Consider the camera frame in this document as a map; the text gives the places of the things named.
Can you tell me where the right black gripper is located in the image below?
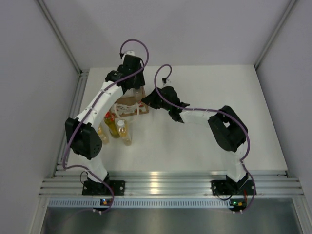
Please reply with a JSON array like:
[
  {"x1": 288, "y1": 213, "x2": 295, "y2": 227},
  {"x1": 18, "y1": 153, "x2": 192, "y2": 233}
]
[{"x1": 142, "y1": 88, "x2": 172, "y2": 112}]

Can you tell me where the grey cap clear jar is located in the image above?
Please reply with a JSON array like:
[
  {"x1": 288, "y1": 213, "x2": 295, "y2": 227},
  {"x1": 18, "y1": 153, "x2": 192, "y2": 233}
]
[{"x1": 133, "y1": 86, "x2": 143, "y2": 103}]

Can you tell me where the burlap watermelon canvas bag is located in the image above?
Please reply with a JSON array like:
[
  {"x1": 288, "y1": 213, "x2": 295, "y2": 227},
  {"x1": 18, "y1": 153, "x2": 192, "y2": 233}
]
[{"x1": 110, "y1": 86, "x2": 149, "y2": 117}]

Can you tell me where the white cap amber bottle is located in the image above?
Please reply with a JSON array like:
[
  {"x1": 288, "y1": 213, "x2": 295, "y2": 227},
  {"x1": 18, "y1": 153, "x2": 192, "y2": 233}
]
[
  {"x1": 97, "y1": 124, "x2": 109, "y2": 145},
  {"x1": 117, "y1": 119, "x2": 132, "y2": 146}
]

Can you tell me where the red cap yellow bottle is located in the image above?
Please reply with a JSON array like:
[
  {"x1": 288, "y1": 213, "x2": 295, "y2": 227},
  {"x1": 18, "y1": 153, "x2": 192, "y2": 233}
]
[{"x1": 104, "y1": 112, "x2": 120, "y2": 138}]

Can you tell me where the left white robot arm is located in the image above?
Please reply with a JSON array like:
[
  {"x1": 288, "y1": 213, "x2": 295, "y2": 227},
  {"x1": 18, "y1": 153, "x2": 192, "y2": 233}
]
[{"x1": 64, "y1": 51, "x2": 146, "y2": 195}]

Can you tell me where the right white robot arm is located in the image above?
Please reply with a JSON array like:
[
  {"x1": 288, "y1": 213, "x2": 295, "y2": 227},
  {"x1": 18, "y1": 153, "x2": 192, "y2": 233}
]
[{"x1": 141, "y1": 86, "x2": 250, "y2": 195}]

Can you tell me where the left aluminium frame post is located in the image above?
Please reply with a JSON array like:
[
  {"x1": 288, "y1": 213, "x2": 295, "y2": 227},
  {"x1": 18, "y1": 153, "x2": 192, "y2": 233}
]
[{"x1": 35, "y1": 0, "x2": 81, "y2": 75}]

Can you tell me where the aluminium frame post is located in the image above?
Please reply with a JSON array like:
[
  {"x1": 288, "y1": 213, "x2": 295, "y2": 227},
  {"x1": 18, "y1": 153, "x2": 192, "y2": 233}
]
[
  {"x1": 35, "y1": 0, "x2": 81, "y2": 75},
  {"x1": 253, "y1": 0, "x2": 300, "y2": 71}
]

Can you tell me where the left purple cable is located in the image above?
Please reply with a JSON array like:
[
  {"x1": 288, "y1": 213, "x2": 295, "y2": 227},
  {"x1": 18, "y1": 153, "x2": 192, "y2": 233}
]
[{"x1": 62, "y1": 39, "x2": 150, "y2": 215}]

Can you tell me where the purple cable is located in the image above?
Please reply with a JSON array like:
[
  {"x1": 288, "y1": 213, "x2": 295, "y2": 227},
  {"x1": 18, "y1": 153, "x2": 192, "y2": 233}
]
[
  {"x1": 154, "y1": 64, "x2": 256, "y2": 214},
  {"x1": 62, "y1": 39, "x2": 150, "y2": 215}
]

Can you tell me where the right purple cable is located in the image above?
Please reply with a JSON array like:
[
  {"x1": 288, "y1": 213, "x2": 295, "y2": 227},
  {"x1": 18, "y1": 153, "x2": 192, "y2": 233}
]
[{"x1": 154, "y1": 64, "x2": 256, "y2": 214}]

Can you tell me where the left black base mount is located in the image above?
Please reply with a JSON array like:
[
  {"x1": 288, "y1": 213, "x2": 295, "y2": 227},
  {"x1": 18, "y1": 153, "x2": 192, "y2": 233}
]
[{"x1": 82, "y1": 179, "x2": 126, "y2": 196}]

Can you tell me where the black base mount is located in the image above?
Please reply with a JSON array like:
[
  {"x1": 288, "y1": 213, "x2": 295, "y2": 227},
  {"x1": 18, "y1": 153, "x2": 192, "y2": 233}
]
[
  {"x1": 211, "y1": 180, "x2": 233, "y2": 201},
  {"x1": 82, "y1": 179, "x2": 126, "y2": 196}
]

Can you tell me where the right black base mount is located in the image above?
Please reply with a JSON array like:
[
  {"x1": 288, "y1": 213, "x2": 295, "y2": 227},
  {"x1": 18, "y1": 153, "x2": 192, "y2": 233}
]
[{"x1": 211, "y1": 180, "x2": 233, "y2": 201}]

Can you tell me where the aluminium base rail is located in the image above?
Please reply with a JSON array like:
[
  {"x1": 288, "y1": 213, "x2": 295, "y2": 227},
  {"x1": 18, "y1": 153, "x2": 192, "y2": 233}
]
[{"x1": 39, "y1": 170, "x2": 304, "y2": 198}]

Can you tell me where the white slotted cable duct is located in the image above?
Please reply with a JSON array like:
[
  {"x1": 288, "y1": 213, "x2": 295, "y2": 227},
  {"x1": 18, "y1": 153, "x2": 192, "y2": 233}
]
[{"x1": 48, "y1": 197, "x2": 243, "y2": 209}]

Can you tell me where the right aluminium frame post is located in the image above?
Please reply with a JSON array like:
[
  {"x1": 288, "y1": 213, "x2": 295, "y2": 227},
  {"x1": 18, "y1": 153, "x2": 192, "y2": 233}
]
[{"x1": 253, "y1": 0, "x2": 300, "y2": 71}]

